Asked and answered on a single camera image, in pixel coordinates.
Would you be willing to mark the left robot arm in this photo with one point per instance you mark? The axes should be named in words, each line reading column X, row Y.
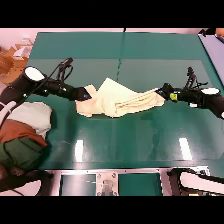
column 31, row 81

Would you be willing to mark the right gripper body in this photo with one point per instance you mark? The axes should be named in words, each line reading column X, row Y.
column 166, row 91

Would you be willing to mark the cream shirt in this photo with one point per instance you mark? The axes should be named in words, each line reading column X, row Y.
column 116, row 98

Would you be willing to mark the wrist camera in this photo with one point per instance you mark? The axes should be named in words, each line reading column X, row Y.
column 191, row 79
column 66, row 67

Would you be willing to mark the brown garment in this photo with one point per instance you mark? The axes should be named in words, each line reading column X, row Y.
column 18, row 130

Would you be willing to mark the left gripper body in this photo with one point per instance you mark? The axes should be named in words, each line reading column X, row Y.
column 81, row 93

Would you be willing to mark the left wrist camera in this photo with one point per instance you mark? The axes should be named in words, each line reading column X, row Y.
column 66, row 67

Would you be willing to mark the white garment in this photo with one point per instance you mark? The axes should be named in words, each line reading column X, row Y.
column 33, row 115

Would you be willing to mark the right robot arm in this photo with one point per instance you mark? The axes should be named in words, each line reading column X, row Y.
column 207, row 98

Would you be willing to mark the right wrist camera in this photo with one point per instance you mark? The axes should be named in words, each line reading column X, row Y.
column 191, row 79

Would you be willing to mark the silver frame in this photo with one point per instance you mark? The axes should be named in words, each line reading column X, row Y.
column 106, row 183

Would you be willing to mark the dark green garment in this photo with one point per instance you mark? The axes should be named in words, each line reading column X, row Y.
column 21, row 152

